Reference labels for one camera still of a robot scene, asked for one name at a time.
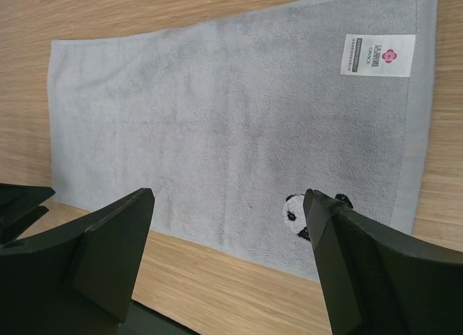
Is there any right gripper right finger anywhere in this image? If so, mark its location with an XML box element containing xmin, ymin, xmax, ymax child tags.
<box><xmin>303</xmin><ymin>189</ymin><xmax>462</xmax><ymax>334</ymax></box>

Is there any grey panda towel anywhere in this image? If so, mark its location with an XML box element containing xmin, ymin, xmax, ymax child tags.
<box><xmin>48</xmin><ymin>0</ymin><xmax>438</xmax><ymax>279</ymax></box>

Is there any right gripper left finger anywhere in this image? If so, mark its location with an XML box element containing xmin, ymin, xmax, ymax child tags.
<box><xmin>1</xmin><ymin>188</ymin><xmax>155</xmax><ymax>334</ymax></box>

